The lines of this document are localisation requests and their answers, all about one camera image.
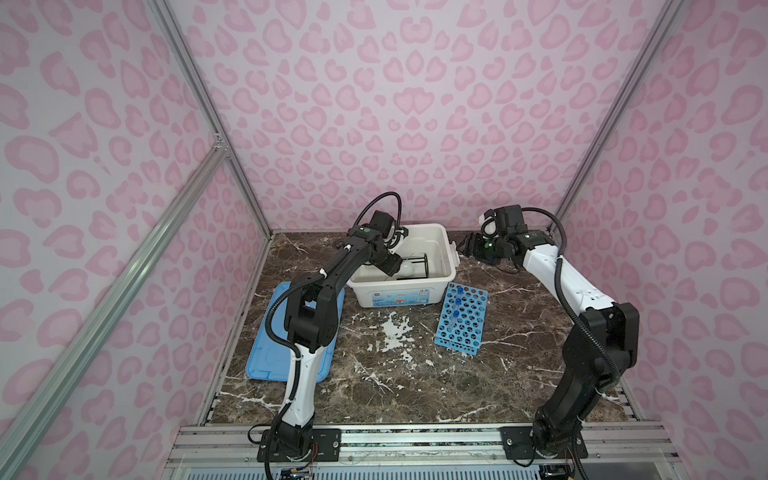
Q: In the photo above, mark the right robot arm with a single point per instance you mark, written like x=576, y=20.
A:
x=603, y=341

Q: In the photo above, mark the aluminium corner frame post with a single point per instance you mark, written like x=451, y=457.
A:
x=166, y=19

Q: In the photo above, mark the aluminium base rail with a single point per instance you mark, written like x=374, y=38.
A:
x=613, y=450

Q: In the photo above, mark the white plastic storage box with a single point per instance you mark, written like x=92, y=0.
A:
x=374, y=289

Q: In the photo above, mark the blue test tube rack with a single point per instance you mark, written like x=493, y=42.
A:
x=462, y=318

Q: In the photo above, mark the right aluminium corner post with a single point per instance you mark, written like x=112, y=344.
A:
x=664, y=26

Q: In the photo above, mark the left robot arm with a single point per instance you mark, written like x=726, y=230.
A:
x=305, y=320

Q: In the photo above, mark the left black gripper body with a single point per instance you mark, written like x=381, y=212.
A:
x=388, y=262

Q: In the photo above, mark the blue plastic box lid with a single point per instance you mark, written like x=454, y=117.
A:
x=269, y=361

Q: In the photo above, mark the white evaporating dish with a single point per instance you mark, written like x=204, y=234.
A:
x=407, y=269

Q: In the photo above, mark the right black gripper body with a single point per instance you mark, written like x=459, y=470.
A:
x=490, y=250

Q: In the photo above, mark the black wire ring stand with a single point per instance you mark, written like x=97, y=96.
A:
x=421, y=263

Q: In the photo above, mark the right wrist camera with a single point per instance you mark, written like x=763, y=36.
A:
x=488, y=228

